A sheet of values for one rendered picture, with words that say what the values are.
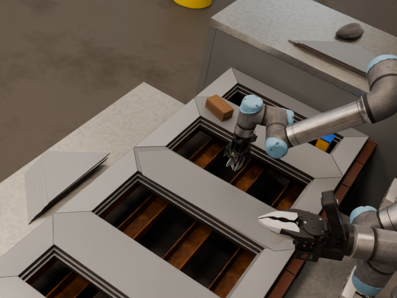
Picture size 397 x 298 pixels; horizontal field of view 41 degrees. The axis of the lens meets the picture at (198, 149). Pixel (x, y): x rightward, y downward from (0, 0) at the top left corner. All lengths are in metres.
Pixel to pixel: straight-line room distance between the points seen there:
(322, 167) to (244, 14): 0.92
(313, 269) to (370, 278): 0.84
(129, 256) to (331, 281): 0.80
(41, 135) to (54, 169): 1.32
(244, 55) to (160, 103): 0.47
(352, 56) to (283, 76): 0.33
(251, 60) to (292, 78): 0.22
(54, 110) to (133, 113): 1.24
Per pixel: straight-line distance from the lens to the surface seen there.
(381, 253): 1.25
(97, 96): 3.75
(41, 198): 2.06
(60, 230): 1.86
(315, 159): 2.30
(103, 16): 4.62
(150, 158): 2.10
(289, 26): 2.76
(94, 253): 1.80
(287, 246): 1.94
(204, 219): 1.97
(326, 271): 2.17
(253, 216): 1.98
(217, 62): 2.75
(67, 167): 2.15
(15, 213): 2.07
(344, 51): 2.65
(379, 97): 1.73
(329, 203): 1.15
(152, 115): 2.47
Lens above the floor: 2.34
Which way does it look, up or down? 43 degrees down
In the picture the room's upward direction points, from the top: 13 degrees clockwise
